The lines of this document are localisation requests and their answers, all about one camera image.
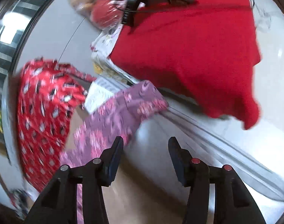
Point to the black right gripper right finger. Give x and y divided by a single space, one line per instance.
233 201

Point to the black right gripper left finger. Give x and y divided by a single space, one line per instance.
57 203

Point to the purple floral patterned garment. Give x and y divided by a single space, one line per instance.
120 115

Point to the plastic wrapped plush toy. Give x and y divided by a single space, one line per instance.
104 14

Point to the beige fleece blanket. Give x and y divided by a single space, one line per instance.
146 189

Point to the plain red cloth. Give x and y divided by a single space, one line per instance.
206 51

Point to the red penguin print fabric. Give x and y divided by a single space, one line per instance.
48 94

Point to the grey striped window blind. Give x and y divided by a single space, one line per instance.
15 16

